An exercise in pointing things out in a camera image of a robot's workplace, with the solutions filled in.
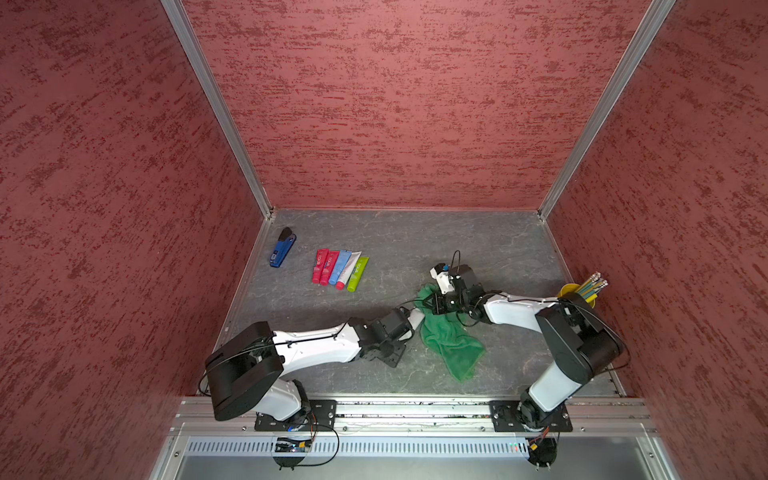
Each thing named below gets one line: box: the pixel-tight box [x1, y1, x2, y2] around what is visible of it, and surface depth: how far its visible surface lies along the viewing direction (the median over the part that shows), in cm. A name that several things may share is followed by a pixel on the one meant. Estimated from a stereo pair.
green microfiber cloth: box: [413, 284, 485, 382], surface depth 87 cm
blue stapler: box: [269, 227, 297, 268], surface depth 108 cm
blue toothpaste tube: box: [329, 250, 352, 285], surface depth 105 cm
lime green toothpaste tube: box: [347, 256, 370, 293], surface depth 102 cm
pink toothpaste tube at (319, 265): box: [312, 248, 330, 284], surface depth 105 cm
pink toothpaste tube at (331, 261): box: [320, 251, 340, 287], surface depth 103 cm
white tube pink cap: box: [336, 251, 362, 291], surface depth 102 cm
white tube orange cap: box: [407, 308, 425, 330], surface depth 92 cm
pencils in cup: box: [574, 272, 609, 300], surface depth 84 cm
